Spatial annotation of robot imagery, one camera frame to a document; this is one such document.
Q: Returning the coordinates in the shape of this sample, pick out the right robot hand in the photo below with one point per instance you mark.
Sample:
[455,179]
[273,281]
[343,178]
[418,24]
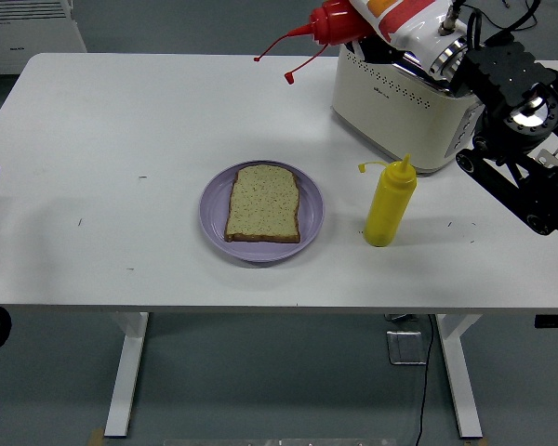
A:
[400,18]

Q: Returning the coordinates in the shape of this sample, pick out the red squeeze bottle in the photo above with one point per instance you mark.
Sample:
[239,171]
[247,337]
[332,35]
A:
[337,21]

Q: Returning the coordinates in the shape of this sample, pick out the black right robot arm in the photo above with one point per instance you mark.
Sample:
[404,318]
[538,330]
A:
[516,83]

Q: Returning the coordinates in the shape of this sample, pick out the speckled bread slice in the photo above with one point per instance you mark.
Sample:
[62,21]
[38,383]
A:
[264,204]

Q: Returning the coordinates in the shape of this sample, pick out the cream and chrome toaster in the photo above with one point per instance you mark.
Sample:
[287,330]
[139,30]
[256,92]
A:
[390,111]

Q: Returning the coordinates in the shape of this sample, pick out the white appliance cabinet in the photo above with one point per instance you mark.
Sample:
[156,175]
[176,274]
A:
[23,32]

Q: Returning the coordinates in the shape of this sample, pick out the yellow squeeze bottle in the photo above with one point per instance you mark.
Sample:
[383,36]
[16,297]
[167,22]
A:
[390,204]

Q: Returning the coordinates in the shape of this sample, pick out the white table leg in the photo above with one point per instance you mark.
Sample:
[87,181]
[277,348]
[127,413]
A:
[460,371]
[125,371]

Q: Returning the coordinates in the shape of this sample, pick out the purple plate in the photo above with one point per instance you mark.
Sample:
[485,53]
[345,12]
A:
[260,251]

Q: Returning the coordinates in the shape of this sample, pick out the metal floor outlet box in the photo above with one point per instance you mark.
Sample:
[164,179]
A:
[406,347]

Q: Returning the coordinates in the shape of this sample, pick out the black table control panel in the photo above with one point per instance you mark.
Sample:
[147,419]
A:
[555,320]

